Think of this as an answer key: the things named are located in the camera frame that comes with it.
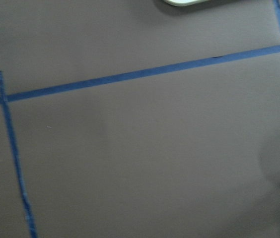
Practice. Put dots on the cream bear serving tray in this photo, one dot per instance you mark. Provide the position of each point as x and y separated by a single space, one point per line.
183 3

